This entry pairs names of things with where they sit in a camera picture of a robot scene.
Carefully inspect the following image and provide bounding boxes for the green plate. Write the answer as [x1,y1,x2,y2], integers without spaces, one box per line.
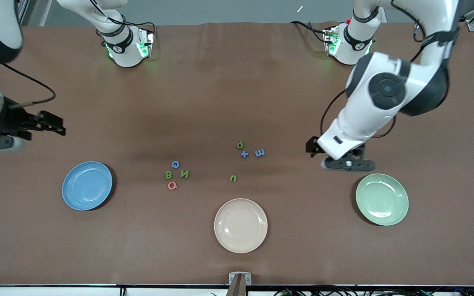
[355,173,409,226]

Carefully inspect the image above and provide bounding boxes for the blue plate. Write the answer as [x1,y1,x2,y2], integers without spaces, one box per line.
[62,161,113,211]

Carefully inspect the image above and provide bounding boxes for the beige plate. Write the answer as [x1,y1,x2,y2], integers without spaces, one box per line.
[214,198,268,254]

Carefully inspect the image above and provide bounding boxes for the brown table mat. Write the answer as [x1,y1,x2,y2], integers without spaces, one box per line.
[0,21,474,287]

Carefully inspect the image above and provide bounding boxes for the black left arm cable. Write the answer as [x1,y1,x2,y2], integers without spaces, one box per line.
[319,0,462,140]

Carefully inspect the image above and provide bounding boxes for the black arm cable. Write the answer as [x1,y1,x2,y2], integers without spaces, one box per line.
[0,62,56,109]
[319,0,462,140]

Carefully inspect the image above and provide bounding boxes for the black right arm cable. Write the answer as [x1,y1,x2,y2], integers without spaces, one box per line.
[0,62,56,109]

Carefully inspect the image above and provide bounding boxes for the black cable bundle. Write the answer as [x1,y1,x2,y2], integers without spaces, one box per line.
[274,286,474,296]

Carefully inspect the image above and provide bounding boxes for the black base cable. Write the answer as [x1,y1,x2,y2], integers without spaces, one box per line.
[290,21,328,44]

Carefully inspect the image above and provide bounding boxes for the white table edge rail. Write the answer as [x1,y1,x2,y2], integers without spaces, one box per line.
[0,284,474,296]

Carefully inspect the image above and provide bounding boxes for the silver metal clamp bracket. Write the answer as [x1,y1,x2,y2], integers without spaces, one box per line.
[228,272,252,286]

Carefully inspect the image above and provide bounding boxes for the camera mast pole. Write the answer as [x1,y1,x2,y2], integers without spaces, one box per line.
[225,275,247,296]

